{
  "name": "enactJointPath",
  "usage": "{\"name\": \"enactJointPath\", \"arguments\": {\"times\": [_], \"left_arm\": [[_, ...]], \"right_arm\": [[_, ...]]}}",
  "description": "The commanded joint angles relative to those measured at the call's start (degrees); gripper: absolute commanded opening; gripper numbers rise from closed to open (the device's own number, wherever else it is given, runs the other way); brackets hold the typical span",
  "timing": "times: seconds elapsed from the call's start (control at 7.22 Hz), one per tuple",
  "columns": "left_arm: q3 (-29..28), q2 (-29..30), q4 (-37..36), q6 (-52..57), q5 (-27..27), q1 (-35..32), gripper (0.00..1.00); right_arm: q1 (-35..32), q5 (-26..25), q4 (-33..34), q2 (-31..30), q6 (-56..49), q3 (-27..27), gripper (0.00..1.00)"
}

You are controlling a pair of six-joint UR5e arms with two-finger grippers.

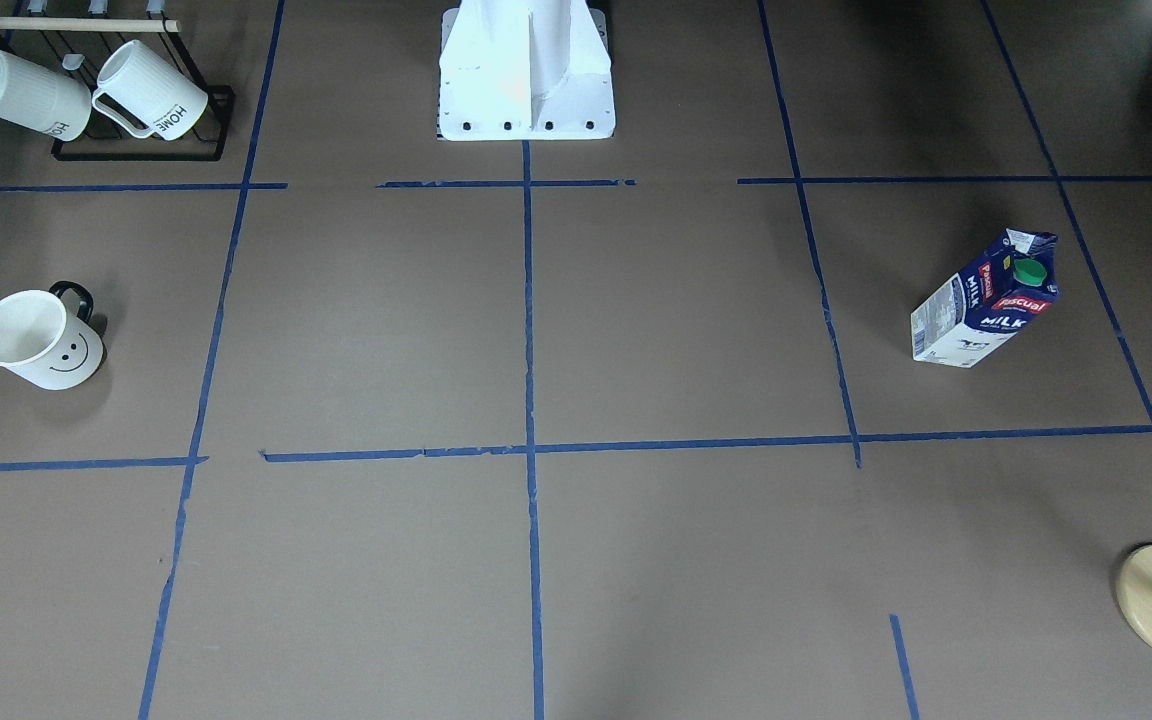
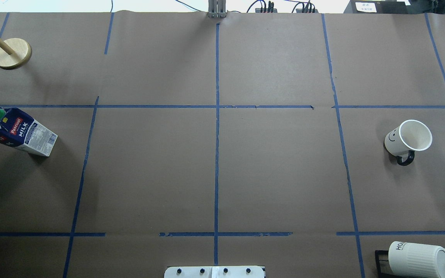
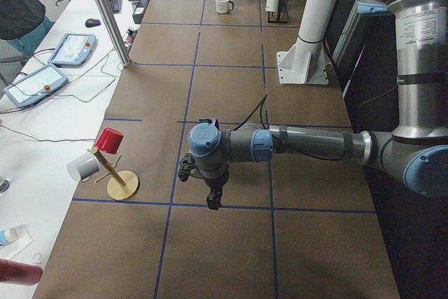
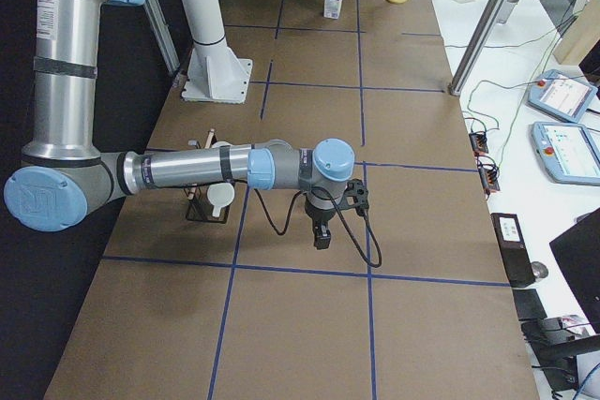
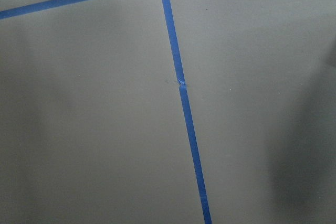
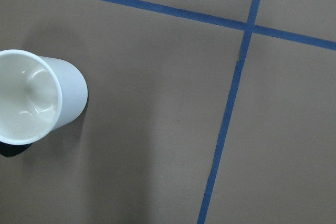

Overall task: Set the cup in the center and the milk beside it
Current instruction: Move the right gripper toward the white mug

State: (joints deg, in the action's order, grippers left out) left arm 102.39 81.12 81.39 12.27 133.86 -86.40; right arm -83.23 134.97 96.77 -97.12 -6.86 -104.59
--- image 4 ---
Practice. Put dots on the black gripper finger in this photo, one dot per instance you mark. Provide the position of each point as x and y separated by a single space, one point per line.
322 238

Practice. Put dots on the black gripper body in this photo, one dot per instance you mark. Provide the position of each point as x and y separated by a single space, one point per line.
319 216

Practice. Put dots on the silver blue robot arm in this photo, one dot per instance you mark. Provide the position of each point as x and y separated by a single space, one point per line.
64 177

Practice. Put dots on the white ribbed mug near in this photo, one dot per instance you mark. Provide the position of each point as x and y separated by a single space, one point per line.
220 196

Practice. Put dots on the orange black connector far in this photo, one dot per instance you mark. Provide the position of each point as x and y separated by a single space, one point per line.
479 142

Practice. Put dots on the orange black connector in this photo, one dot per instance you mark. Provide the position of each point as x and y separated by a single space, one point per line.
479 142
489 176

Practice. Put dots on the orange black connector near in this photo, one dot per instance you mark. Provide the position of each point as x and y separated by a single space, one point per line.
489 176

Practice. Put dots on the black box white label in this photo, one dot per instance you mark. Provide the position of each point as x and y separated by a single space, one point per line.
513 250

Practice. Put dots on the black monitor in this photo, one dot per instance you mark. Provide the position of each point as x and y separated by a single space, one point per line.
577 253

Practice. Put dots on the teach pendant near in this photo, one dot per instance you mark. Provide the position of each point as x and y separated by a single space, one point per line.
567 152

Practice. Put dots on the teach pendant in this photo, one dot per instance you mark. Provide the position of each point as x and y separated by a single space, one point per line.
563 97
567 152

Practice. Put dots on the teach pendant far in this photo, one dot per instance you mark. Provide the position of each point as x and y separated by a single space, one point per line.
563 97

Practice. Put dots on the wooden board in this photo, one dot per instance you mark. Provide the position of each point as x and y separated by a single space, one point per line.
581 36

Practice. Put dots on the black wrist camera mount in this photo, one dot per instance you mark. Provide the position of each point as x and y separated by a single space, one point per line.
355 197

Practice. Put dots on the black wire mug rack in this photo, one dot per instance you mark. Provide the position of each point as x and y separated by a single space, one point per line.
199 209

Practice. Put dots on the aluminium frame post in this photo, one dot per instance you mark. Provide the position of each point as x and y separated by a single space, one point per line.
475 46

